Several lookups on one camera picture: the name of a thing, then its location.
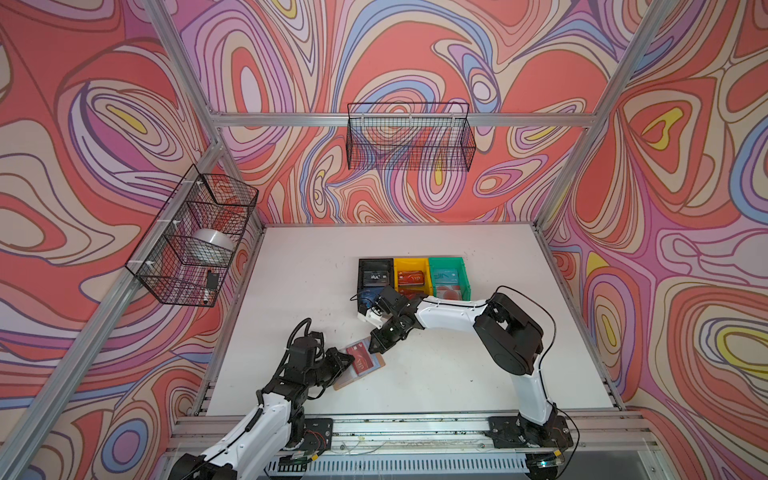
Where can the teal card in green bin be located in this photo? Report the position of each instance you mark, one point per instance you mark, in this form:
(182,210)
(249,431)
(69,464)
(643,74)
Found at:
(445,276)

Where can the wall wire basket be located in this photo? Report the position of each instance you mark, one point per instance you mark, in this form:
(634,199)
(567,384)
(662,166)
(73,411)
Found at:
(186,257)
(409,136)

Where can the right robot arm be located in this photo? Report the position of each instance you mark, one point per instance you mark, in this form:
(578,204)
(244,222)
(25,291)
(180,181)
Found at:
(511,337)

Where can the blue VIP credit card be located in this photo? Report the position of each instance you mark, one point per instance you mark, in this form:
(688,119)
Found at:
(368,297)

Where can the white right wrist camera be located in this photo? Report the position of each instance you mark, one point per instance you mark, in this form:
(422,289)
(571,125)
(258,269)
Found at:
(373,316)

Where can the aluminium front rail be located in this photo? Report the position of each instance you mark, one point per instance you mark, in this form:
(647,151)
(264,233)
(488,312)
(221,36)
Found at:
(463,432)

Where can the green storage bin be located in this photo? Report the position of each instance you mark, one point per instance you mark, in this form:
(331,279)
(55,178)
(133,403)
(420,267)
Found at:
(452,263)

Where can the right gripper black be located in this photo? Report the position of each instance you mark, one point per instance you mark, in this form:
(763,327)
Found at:
(383,345)

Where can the red white card green bin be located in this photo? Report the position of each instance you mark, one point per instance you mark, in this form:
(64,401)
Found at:
(449,292)

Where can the tan leather card holder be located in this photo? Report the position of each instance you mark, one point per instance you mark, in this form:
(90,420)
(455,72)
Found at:
(349,375)

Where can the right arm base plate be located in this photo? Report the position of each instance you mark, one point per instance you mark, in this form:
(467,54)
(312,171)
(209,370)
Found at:
(517,432)

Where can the red card upper yellow bin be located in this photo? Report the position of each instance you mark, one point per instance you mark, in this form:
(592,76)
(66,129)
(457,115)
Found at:
(415,278)

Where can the yellow storage bin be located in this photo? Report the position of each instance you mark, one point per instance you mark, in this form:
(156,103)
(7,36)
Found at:
(413,263)

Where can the black card in bin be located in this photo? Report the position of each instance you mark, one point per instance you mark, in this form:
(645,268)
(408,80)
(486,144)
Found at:
(375,278)

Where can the left wall wire basket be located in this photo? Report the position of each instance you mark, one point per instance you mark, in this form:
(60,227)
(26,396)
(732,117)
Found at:
(186,257)

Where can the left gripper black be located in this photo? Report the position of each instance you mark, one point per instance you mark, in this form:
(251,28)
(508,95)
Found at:
(335,357)

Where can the small black device in basket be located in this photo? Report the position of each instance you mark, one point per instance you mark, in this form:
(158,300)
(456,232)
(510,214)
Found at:
(212,282)

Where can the black storage bin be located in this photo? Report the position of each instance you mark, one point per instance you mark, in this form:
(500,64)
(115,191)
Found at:
(386,264)

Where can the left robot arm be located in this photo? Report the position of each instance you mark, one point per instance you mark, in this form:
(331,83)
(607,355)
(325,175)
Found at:
(277,424)

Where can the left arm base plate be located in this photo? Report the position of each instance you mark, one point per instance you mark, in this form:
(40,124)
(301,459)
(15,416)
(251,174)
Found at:
(311,435)

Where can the back wall wire basket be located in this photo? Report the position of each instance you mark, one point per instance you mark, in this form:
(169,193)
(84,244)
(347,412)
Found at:
(409,136)

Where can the grey tape roll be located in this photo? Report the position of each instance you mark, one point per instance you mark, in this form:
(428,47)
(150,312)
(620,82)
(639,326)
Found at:
(211,247)

